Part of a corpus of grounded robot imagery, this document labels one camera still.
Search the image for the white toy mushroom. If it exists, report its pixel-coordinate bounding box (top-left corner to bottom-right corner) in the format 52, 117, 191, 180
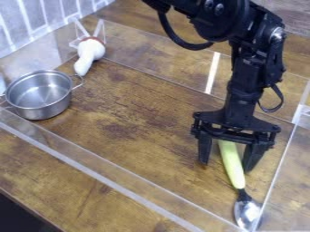
73, 36, 105, 76

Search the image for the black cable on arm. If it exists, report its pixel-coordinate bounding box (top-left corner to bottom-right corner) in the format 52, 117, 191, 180
156, 8, 215, 52

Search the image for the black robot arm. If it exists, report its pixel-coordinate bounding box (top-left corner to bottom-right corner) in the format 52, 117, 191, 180
141, 0, 286, 171

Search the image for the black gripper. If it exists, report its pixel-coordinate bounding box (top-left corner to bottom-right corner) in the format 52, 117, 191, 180
189, 82, 282, 175

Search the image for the clear acrylic enclosure wall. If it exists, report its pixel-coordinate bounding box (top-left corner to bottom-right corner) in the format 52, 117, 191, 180
0, 17, 310, 232

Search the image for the small steel pot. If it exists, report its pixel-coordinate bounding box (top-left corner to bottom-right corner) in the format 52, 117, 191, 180
0, 70, 84, 121

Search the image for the green handled metal spoon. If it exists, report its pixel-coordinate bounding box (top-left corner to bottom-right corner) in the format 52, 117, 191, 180
217, 140, 261, 231

